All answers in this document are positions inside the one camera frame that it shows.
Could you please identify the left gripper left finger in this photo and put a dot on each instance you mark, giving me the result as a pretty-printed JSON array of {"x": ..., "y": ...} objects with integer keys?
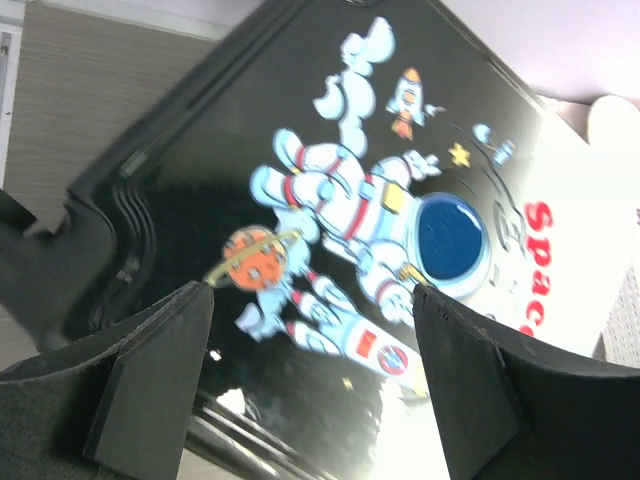
[{"x": 113, "y": 405}]

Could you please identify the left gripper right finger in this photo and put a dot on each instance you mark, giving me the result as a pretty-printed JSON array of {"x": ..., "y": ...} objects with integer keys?
[{"x": 509, "y": 406}]

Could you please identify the black white space suitcase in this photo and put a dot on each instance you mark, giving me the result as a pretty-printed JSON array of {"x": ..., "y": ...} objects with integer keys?
[{"x": 321, "y": 163}]

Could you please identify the white round plate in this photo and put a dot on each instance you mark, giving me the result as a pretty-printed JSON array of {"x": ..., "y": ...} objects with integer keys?
[{"x": 612, "y": 122}]

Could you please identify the white plastic mesh basket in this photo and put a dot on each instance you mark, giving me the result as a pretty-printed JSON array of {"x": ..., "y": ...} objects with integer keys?
[{"x": 619, "y": 341}]

